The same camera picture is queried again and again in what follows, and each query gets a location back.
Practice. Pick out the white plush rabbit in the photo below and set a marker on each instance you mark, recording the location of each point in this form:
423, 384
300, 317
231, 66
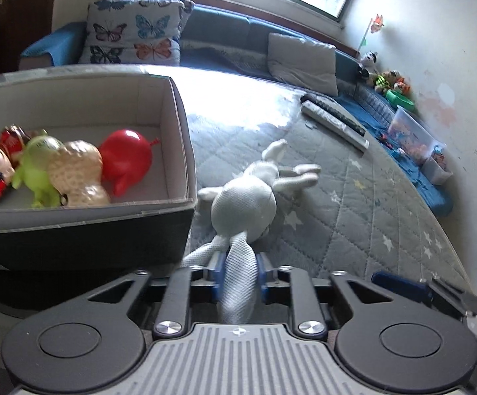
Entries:
242, 205

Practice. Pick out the green plastic bowl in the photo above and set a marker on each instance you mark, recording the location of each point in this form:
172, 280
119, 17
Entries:
401, 101

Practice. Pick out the orange fox plush toy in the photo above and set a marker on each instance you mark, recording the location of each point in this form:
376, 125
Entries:
402, 84

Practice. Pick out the orange flower stick decoration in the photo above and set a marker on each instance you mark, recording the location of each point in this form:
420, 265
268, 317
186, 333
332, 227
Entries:
376, 24

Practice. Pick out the grey star quilted desktop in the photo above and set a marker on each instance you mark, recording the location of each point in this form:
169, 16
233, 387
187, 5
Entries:
345, 197

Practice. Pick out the small clear plastic container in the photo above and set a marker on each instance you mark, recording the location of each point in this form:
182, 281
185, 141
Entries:
438, 168

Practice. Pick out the black and white cow plush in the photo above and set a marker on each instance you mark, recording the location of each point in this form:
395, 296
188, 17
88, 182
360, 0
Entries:
369, 65

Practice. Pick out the black cardboard box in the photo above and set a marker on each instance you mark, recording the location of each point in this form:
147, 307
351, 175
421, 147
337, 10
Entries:
98, 234

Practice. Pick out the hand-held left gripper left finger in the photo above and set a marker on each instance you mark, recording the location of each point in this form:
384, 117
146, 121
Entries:
217, 273

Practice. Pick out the tan sheep toy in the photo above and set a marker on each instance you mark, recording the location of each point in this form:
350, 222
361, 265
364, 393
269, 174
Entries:
73, 164

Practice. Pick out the red round figure toy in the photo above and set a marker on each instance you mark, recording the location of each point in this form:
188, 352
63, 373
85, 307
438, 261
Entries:
125, 152

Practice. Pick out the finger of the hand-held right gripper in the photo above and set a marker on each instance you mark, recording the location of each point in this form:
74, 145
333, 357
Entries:
399, 286

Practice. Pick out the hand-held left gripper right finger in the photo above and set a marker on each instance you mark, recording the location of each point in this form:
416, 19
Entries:
262, 273

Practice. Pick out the butterfly print pillow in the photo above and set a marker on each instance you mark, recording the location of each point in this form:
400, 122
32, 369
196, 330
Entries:
187, 12
131, 33

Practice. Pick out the white remote control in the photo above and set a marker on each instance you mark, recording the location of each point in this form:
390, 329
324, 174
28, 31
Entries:
333, 125

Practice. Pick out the large clear plastic container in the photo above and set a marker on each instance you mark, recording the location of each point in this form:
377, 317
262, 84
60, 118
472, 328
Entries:
413, 133

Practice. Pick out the green one-eyed monster toy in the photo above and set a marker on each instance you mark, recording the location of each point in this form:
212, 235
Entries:
36, 168

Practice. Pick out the black remote control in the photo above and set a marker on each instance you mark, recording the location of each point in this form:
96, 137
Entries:
337, 113

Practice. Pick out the blue sofa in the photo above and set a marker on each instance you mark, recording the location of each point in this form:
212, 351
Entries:
222, 28

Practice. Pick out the white pillow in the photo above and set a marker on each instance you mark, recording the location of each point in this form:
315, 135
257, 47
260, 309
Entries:
300, 61

